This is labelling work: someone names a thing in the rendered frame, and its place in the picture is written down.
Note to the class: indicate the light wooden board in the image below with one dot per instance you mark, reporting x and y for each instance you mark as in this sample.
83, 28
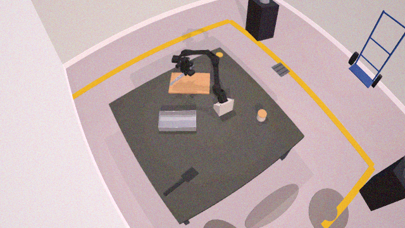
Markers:
198, 83

